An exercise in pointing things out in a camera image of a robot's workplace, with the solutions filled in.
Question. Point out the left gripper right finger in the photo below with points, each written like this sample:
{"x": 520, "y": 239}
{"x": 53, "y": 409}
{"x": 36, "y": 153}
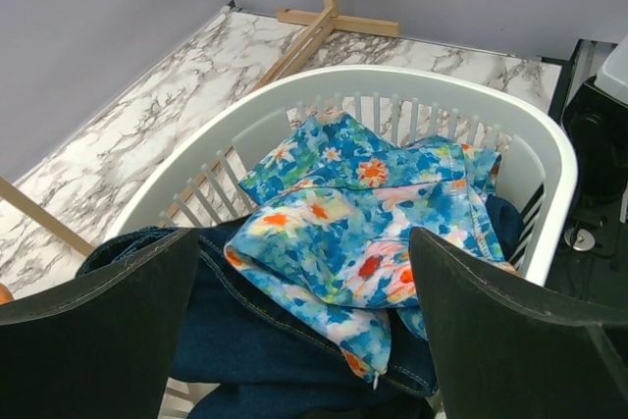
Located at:
{"x": 503, "y": 347}

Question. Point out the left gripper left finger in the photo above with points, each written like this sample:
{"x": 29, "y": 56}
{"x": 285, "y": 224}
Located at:
{"x": 102, "y": 344}

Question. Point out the blue denim shorts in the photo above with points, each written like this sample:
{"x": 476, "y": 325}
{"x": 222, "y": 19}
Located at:
{"x": 267, "y": 364}

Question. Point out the blue floral garment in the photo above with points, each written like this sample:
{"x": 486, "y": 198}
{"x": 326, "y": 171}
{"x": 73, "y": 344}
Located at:
{"x": 335, "y": 207}

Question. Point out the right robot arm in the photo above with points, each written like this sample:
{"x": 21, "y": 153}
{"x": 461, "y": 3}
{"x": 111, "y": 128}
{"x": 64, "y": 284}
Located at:
{"x": 595, "y": 120}

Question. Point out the orange plastic bin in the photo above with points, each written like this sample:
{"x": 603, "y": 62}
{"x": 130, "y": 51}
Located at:
{"x": 5, "y": 295}

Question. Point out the white plastic laundry basket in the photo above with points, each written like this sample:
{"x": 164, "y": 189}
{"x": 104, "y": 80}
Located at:
{"x": 198, "y": 185}

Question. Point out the wooden clothes rack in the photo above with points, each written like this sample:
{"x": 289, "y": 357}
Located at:
{"x": 318, "y": 27}

